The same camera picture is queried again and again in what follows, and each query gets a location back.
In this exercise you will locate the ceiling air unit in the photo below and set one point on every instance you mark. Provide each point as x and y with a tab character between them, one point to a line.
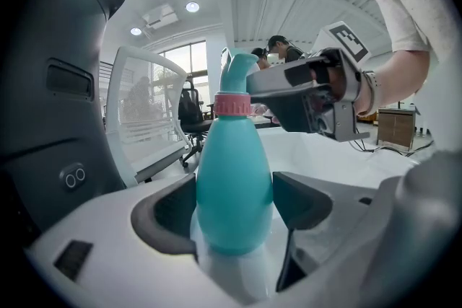
160	17

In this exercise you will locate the tall dark grey cabinet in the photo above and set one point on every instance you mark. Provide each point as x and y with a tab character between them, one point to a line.
54	83

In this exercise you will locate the person's right forearm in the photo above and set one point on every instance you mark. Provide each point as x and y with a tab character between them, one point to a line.
400	79

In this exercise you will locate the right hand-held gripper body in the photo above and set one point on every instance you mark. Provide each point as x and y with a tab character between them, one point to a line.
343	119

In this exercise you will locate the white mesh chair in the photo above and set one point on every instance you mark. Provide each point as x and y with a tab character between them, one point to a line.
144	112

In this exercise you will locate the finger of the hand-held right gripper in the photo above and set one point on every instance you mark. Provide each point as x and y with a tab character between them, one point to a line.
292	113
278	81

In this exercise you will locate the white wristband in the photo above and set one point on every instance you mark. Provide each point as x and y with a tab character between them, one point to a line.
373	90

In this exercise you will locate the person's right hand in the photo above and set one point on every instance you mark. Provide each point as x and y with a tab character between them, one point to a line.
335	83

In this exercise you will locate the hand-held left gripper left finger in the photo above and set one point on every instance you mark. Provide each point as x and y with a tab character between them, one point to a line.
108	245

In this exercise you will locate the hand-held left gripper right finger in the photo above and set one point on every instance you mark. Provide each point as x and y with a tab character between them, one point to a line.
346	220

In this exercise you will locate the black office chair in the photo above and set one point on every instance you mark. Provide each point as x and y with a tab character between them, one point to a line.
191	112

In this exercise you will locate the person's beige clothing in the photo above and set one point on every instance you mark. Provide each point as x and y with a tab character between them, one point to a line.
397	3

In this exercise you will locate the round ceiling light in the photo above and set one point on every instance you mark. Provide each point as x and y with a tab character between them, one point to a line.
136	31
192	6

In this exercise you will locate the wooden cabinet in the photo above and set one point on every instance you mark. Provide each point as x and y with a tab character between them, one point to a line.
395	128

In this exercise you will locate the teal spray bottle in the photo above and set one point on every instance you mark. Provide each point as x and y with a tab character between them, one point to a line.
234	184

